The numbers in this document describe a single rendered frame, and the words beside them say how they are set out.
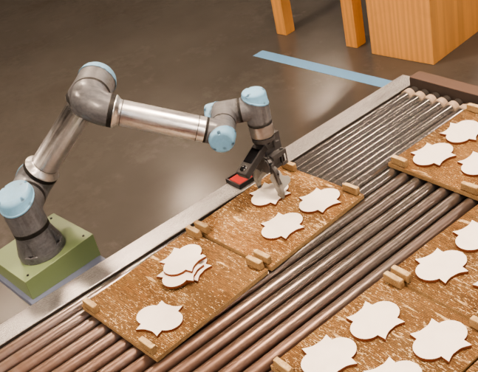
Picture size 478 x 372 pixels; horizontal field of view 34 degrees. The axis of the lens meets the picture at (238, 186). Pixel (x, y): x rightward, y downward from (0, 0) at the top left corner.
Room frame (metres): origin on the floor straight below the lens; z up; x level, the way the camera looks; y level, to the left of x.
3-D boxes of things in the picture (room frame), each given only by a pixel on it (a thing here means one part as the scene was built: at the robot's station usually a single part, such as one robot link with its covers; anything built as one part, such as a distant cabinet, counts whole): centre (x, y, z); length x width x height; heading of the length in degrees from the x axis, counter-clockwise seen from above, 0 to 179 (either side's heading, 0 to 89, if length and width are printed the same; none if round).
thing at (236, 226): (1.96, -0.10, 0.93); 0.41 x 0.35 x 0.02; 126
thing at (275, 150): (2.08, -0.11, 1.08); 0.09 x 0.08 x 0.12; 125
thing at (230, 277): (1.72, 0.24, 0.93); 0.41 x 0.35 x 0.02; 126
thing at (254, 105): (2.08, -0.10, 1.24); 0.09 x 0.08 x 0.11; 82
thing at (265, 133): (2.08, -0.11, 1.16); 0.08 x 0.08 x 0.05
